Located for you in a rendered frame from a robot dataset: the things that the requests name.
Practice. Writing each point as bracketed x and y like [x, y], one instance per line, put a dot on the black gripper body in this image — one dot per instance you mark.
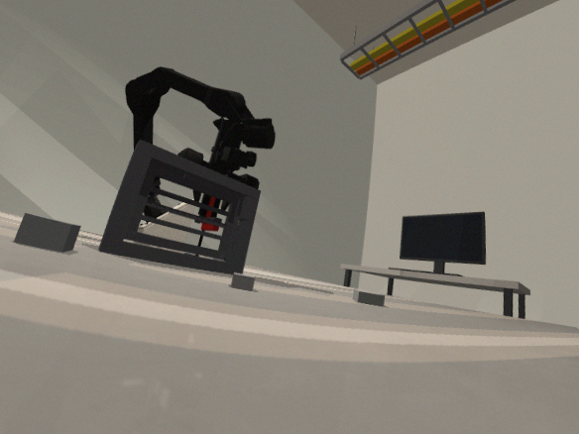
[224, 168]

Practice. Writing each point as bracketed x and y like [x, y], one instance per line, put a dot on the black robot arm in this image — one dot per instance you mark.
[143, 98]

